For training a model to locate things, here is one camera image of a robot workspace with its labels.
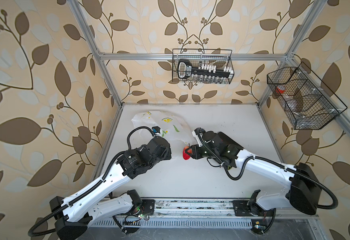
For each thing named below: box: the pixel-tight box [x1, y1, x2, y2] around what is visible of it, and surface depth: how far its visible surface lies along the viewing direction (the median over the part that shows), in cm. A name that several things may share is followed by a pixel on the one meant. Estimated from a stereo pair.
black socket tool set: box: [177, 59, 234, 83], surface depth 86 cm
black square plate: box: [217, 131, 245, 168], surface depth 60 cm
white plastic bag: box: [131, 110, 191, 144], surface depth 93 cm
